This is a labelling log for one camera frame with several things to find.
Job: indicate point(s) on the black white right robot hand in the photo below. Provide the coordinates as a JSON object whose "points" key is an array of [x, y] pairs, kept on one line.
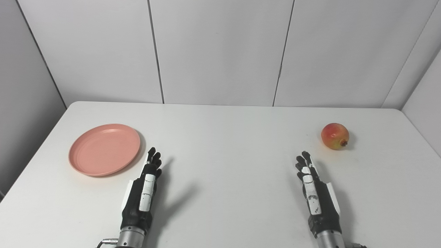
{"points": [[325, 206]]}

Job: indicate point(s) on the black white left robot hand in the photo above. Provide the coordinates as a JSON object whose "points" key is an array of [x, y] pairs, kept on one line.
{"points": [[136, 206]]}

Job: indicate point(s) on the pink round plate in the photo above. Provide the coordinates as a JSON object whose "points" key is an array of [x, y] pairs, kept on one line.
{"points": [[104, 150]]}

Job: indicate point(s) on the red yellow pomegranate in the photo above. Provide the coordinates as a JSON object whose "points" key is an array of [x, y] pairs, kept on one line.
{"points": [[334, 135]]}

